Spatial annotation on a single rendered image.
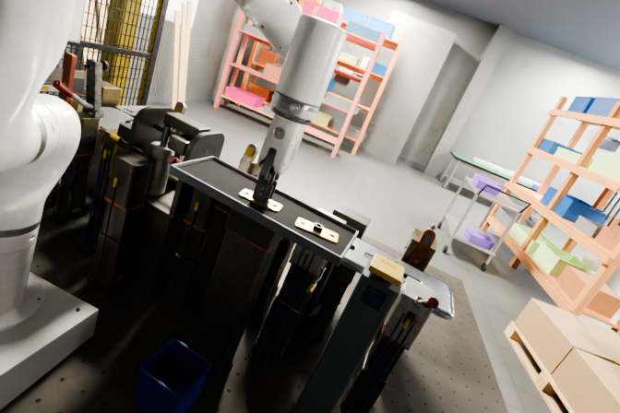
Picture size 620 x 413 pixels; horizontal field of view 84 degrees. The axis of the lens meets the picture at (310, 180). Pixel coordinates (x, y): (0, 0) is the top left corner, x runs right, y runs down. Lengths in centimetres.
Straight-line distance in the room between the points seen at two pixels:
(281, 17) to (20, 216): 58
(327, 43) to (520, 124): 854
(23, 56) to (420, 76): 747
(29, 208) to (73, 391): 37
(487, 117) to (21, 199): 857
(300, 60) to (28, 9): 41
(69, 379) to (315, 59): 78
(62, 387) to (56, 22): 67
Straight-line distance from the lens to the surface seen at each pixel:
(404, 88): 784
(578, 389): 295
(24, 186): 81
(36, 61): 70
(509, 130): 899
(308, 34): 59
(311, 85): 59
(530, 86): 903
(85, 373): 94
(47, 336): 89
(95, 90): 122
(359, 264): 96
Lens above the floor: 144
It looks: 18 degrees down
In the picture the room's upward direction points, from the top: 22 degrees clockwise
